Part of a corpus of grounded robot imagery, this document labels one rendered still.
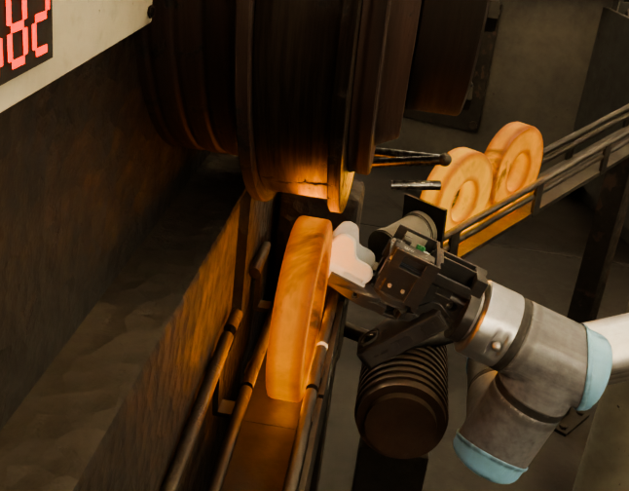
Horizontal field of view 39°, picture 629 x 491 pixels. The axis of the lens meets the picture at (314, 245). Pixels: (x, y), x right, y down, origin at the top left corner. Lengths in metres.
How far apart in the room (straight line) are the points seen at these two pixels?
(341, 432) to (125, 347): 1.43
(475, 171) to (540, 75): 2.14
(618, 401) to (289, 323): 0.98
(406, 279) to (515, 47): 2.55
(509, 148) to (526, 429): 0.52
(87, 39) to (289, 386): 0.44
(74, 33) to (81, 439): 0.21
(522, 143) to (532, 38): 2.02
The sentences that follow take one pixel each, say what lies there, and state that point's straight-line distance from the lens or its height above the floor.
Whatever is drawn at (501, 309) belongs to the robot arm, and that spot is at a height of 0.74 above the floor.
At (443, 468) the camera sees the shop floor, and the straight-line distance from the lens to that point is 1.94.
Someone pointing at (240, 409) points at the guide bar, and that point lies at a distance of 0.82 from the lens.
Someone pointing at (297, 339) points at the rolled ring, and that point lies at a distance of 0.80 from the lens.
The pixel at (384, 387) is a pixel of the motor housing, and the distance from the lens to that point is 1.20.
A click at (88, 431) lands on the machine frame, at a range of 0.51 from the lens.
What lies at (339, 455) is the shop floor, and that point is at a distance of 1.92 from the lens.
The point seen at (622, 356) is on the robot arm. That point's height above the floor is 0.64.
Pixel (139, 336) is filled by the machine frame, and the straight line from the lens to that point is 0.59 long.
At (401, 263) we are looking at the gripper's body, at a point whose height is 0.77.
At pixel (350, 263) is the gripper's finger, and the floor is 0.76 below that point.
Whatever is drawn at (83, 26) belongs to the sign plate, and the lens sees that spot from 0.48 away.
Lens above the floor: 1.18
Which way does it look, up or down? 25 degrees down
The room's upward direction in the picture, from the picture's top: 7 degrees clockwise
